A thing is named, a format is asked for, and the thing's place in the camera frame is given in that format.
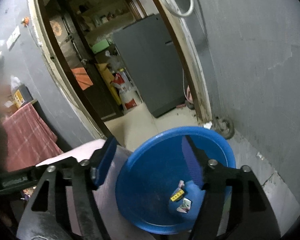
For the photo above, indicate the pink floral table cover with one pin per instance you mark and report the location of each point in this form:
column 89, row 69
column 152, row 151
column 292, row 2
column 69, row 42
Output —
column 117, row 226

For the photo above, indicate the red white rice sack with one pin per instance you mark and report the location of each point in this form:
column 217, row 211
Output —
column 127, row 92

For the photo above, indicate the yellow wrapper in basin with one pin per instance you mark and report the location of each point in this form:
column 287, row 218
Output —
column 177, row 195

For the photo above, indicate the pink checked cloth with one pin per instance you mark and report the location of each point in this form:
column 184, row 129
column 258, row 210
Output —
column 29, row 139

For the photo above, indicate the green box on shelf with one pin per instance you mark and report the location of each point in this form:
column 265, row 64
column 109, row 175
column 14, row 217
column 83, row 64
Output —
column 100, row 46

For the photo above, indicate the blue plastic basin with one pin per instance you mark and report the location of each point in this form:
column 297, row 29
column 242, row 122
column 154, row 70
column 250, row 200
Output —
column 156, row 169

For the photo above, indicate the orange cardboard box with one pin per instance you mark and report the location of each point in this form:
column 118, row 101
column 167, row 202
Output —
column 82, row 77

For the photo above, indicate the pink slipper on floor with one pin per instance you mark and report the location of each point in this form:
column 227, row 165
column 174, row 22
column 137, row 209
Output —
column 188, row 95

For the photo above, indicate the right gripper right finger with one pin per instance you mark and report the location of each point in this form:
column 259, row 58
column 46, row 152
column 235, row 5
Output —
column 251, row 215

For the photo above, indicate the dark oil jug yellow label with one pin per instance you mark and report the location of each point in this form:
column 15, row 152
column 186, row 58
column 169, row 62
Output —
column 20, row 93

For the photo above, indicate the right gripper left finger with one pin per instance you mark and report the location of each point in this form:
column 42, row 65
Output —
column 46, row 215

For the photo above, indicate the yellow bag by fridge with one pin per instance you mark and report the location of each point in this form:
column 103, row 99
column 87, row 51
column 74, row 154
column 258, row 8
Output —
column 108, row 78

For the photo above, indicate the white printed wrapper in basin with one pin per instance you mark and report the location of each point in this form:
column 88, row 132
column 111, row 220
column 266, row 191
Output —
column 185, row 206

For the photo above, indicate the grey refrigerator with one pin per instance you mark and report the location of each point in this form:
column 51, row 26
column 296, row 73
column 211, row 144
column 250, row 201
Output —
column 153, row 63

